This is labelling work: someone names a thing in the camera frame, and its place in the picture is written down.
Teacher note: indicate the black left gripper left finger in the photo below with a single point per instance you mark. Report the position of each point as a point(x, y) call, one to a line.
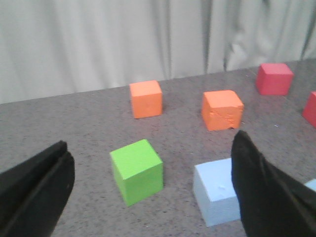
point(34, 193)

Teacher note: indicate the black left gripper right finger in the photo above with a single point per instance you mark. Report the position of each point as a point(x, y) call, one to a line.
point(271, 202)

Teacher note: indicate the light blue smooth foam cube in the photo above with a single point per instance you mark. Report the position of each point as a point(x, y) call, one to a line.
point(311, 184)

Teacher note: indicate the light blue textured foam cube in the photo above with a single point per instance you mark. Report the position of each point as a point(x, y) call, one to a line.
point(214, 192)

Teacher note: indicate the red textured foam cube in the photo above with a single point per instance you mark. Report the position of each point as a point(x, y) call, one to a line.
point(309, 112)

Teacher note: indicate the green foam cube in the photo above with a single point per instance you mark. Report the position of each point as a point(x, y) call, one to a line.
point(137, 171)

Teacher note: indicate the orange damaged foam cube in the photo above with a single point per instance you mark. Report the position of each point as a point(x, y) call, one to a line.
point(221, 110)

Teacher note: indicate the red foam cube rear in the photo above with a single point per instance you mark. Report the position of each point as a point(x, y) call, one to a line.
point(274, 79)

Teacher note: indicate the white curtain backdrop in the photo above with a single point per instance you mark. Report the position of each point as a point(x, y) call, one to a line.
point(56, 47)

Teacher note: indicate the orange foam cube rear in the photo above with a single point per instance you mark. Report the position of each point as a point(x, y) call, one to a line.
point(146, 99)

